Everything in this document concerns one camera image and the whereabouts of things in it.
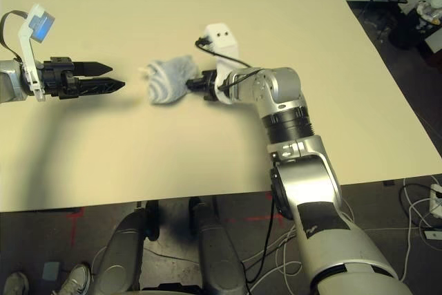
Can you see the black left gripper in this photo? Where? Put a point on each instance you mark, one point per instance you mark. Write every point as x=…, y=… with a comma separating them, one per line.
x=57, y=77

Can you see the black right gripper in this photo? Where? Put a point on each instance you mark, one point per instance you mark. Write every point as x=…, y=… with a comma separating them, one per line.
x=209, y=84

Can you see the blue rag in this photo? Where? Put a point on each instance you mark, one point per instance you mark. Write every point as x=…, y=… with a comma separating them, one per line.
x=169, y=79

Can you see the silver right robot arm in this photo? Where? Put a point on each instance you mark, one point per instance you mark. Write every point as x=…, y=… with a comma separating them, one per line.
x=304, y=184

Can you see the grey right robot leg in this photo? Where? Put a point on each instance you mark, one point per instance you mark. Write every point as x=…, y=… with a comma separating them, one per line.
x=217, y=253

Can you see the grey robot leg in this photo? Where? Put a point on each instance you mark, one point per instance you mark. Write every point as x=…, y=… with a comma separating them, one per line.
x=124, y=250
x=217, y=253

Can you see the grey left robot leg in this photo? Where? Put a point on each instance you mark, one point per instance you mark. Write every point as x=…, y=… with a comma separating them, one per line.
x=124, y=250

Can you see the small grey floor box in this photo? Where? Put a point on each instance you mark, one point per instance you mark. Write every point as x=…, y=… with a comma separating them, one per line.
x=52, y=270

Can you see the grey sneaker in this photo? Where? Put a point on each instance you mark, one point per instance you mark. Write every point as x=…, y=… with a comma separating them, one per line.
x=14, y=284
x=76, y=279

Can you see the black bin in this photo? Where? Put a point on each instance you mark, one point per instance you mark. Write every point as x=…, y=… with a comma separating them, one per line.
x=407, y=32

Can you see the white crumpled trash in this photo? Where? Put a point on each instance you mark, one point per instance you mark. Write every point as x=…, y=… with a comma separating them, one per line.
x=428, y=10

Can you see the white power adapter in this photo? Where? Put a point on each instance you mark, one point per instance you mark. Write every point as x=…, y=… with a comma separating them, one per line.
x=431, y=233

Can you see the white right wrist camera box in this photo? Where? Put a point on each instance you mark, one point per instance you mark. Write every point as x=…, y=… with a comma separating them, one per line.
x=224, y=41

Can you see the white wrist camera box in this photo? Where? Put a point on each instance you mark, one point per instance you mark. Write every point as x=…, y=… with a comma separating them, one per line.
x=224, y=41
x=29, y=49

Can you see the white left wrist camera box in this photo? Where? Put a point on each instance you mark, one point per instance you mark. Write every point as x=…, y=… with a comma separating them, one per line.
x=29, y=49

